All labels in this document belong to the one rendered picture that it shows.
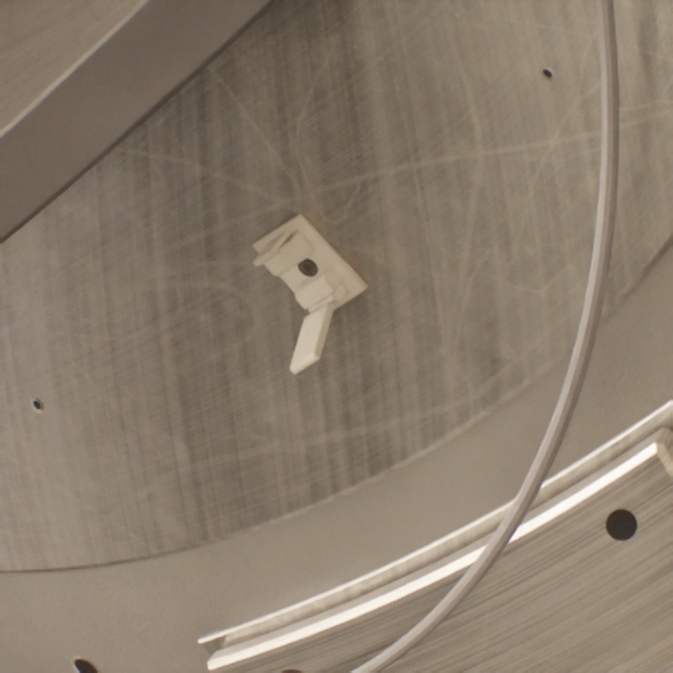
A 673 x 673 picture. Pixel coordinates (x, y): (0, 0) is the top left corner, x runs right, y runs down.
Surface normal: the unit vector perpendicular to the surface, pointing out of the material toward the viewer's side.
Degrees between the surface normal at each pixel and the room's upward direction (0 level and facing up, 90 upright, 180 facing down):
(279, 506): 90
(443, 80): 90
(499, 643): 90
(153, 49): 90
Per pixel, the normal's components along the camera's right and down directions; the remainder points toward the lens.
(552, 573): -0.41, 0.55
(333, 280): 0.63, -0.40
